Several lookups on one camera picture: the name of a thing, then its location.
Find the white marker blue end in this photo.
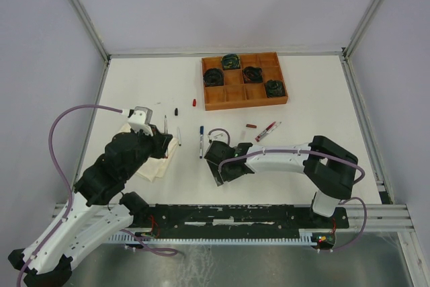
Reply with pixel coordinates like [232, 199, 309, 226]
[199, 133, 204, 159]

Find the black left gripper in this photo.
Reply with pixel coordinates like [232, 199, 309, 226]
[123, 123, 173, 179]

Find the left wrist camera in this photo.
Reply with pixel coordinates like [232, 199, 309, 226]
[121, 106, 153, 136]

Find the white slotted cable duct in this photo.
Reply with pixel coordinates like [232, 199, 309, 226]
[107, 228, 335, 244]

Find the coiled green black cable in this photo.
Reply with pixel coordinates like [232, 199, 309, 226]
[220, 53, 242, 71]

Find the aluminium frame back rail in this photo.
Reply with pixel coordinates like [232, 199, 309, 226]
[109, 51, 343, 60]

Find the coiled black cable left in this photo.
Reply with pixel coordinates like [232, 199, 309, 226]
[203, 68, 225, 87]

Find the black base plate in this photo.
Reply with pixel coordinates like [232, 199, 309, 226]
[119, 192, 349, 238]

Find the white marker red end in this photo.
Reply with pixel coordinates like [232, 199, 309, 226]
[255, 122, 281, 142]

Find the coiled black cable centre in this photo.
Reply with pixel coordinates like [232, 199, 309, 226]
[242, 66, 264, 84]

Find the cream folded cloth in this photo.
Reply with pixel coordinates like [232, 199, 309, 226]
[131, 138, 179, 182]

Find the white pen brown end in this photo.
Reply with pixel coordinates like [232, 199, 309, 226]
[177, 127, 182, 146]

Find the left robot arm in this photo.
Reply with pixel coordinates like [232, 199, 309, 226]
[8, 125, 173, 286]

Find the aluminium frame right post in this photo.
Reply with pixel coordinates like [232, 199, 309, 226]
[343, 0, 384, 60]

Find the coiled black cable front right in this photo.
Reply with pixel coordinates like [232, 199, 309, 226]
[264, 80, 286, 97]

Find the aluminium frame post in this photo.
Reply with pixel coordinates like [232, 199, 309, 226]
[68, 0, 110, 62]
[343, 0, 384, 60]

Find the aluminium frame left post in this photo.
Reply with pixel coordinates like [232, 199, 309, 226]
[68, 0, 110, 62]

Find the white marker black end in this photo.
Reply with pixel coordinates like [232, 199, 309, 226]
[164, 115, 168, 134]

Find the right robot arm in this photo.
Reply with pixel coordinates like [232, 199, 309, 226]
[204, 136, 365, 227]

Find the wooden compartment tray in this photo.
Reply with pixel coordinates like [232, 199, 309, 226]
[202, 52, 288, 111]

